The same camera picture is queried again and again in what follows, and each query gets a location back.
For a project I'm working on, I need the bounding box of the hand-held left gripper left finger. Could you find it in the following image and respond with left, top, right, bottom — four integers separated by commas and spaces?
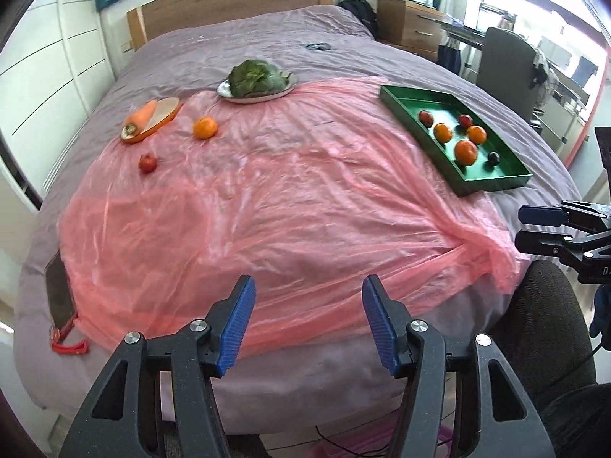
58, 275, 257, 458

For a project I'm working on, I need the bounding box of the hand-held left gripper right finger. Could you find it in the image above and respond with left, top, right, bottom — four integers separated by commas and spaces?
361, 275, 557, 458

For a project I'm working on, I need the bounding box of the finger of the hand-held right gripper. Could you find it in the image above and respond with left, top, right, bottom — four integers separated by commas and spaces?
518, 202, 574, 226
514, 229, 580, 262

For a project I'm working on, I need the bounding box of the green tray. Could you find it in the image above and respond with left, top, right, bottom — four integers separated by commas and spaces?
379, 85, 534, 198

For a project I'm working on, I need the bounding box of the person's right hand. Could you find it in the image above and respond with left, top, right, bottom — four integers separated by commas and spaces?
589, 284, 611, 339

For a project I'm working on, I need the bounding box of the person's dark trouser leg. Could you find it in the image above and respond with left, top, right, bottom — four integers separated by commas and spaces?
491, 260, 597, 411
539, 384, 611, 458

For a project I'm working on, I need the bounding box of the pink plastic sheet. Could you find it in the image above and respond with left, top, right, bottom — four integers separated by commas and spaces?
57, 76, 526, 358

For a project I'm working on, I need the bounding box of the grey garment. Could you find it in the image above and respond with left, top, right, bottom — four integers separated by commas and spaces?
527, 48, 554, 87

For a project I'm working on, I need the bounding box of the grey chair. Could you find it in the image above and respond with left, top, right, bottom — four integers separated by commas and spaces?
476, 27, 550, 122

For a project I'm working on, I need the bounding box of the dark blue bag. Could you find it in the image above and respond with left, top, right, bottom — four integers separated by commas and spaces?
436, 40, 463, 74

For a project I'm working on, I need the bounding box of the desk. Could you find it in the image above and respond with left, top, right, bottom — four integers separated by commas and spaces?
441, 14, 488, 51

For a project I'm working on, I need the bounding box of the small orange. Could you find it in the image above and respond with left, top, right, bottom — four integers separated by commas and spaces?
193, 117, 219, 140

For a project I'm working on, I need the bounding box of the oval orange-rimmed plate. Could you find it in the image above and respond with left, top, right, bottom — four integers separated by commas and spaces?
121, 97, 183, 144

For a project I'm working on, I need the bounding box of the white patterned plate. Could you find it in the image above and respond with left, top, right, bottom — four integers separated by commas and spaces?
217, 73, 299, 104

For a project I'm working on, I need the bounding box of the carrot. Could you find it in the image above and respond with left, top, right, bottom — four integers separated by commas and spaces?
121, 100, 157, 140

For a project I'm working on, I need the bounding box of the wooden nightstand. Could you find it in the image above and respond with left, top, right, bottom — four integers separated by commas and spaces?
376, 0, 452, 62

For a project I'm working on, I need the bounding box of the green bok choy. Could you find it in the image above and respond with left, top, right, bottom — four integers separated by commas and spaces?
226, 59, 289, 98

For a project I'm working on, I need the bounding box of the black backpack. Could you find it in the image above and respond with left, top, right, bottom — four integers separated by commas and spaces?
338, 0, 378, 39

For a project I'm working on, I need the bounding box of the wooden headboard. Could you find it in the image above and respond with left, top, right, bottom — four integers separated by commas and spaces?
126, 0, 333, 53

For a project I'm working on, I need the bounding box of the white wardrobe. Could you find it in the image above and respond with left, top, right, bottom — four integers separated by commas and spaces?
0, 0, 118, 196

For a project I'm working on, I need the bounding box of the red strap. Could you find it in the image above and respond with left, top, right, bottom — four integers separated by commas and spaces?
50, 317, 91, 356

